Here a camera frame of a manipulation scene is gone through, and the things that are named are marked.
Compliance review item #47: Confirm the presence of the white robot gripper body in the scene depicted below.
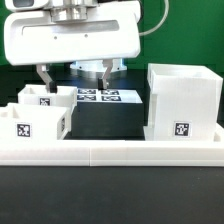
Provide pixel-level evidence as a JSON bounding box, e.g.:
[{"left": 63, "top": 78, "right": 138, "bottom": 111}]
[{"left": 4, "top": 0, "right": 141, "bottom": 65}]

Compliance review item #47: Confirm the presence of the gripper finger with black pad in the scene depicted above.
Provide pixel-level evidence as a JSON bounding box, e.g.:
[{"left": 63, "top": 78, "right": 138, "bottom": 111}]
[
  {"left": 98, "top": 59, "right": 113, "bottom": 90},
  {"left": 36, "top": 64, "right": 56, "bottom": 93}
]

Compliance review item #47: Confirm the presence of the white front drawer box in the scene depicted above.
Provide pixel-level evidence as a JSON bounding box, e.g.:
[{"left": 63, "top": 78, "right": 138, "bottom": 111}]
[{"left": 0, "top": 103, "right": 71, "bottom": 141}]

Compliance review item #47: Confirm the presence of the white drawer box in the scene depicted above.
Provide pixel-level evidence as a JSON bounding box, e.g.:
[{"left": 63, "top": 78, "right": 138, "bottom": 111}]
[
  {"left": 18, "top": 84, "right": 77, "bottom": 111},
  {"left": 0, "top": 103, "right": 71, "bottom": 141}
]

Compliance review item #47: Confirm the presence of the white drawer cabinet housing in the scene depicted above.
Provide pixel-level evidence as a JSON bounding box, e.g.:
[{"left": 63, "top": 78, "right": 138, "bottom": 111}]
[{"left": 144, "top": 63, "right": 223, "bottom": 141}]

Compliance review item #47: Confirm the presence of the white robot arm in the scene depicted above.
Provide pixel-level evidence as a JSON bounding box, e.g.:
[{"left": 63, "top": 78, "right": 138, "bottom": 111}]
[{"left": 4, "top": 0, "right": 141, "bottom": 93}]

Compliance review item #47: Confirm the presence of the white rear drawer box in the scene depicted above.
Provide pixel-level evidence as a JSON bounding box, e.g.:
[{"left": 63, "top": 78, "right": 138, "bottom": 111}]
[{"left": 18, "top": 84, "right": 77, "bottom": 111}]

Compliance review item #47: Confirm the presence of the fiducial marker sheet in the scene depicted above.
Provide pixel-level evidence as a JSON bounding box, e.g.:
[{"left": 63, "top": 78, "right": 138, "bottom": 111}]
[{"left": 77, "top": 88, "right": 142, "bottom": 104}]

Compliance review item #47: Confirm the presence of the white front fence bar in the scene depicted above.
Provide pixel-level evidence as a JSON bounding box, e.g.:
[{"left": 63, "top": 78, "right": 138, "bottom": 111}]
[{"left": 0, "top": 140, "right": 224, "bottom": 167}]

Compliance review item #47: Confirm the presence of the white fence bar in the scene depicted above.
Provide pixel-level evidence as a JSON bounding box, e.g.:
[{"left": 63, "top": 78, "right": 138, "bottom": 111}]
[
  {"left": 0, "top": 140, "right": 224, "bottom": 167},
  {"left": 214, "top": 124, "right": 224, "bottom": 142}
]

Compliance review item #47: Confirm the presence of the white right fence bar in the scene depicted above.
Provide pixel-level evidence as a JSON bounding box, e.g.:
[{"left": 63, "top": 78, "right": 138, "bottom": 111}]
[{"left": 214, "top": 124, "right": 224, "bottom": 142}]

